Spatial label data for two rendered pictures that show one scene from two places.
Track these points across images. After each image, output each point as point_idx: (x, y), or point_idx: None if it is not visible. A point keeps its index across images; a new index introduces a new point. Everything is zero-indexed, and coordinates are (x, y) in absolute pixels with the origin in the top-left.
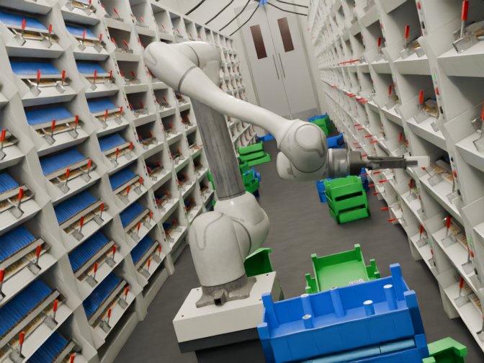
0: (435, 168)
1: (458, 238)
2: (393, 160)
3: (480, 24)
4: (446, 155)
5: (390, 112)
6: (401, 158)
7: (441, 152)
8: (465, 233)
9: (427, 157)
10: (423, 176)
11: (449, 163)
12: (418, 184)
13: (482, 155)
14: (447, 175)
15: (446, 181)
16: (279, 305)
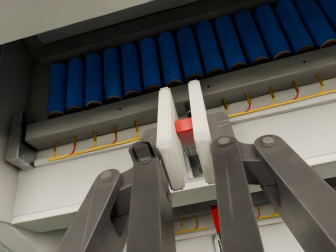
0: (55, 153)
1: (212, 228)
2: (312, 183)
3: None
4: (13, 108)
5: None
6: (217, 154)
7: (1, 107)
8: (260, 200)
9: (197, 83)
10: (26, 206)
11: (110, 102)
12: (0, 243)
13: None
14: (227, 107)
15: (242, 124)
16: None
